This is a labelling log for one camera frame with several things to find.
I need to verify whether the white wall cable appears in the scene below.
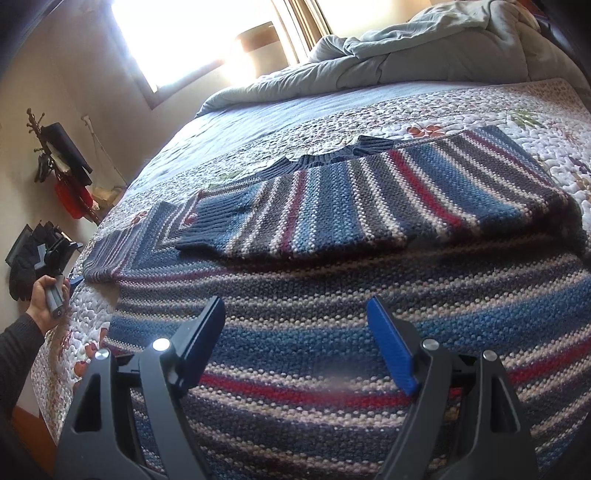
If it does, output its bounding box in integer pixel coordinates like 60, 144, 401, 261
81, 114, 127, 188

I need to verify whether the red hanging bag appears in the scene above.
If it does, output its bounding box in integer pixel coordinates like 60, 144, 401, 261
53, 180, 93, 220

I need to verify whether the grey comforter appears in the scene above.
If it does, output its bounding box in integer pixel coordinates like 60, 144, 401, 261
196, 0, 559, 118

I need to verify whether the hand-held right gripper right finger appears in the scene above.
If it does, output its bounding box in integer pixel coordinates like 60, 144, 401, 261
365, 295, 539, 480

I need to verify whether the beige curtain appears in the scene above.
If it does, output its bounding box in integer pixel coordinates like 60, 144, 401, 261
272, 0, 338, 65

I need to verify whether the black hanging bag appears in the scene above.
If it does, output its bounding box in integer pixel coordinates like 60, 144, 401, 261
46, 121, 94, 185

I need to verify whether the person's left forearm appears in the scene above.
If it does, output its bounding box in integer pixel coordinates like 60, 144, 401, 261
0, 313, 47, 416

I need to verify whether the floral quilted bedspread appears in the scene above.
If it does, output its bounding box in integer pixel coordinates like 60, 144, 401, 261
34, 76, 591, 439

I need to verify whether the black backpack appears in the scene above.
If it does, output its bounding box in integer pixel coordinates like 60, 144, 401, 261
4, 222, 70, 303

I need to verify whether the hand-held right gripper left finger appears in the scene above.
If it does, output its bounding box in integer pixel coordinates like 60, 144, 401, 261
55, 295, 227, 480

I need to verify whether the person's left hand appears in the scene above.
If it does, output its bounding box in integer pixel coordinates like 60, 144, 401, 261
25, 274, 58, 335

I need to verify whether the striped knitted sweater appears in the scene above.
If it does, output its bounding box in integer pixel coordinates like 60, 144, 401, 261
83, 124, 589, 480

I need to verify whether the bright window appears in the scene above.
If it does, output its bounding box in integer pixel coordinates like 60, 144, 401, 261
111, 0, 278, 93

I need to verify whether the wooden coat rack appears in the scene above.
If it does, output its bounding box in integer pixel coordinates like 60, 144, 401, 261
25, 107, 102, 226

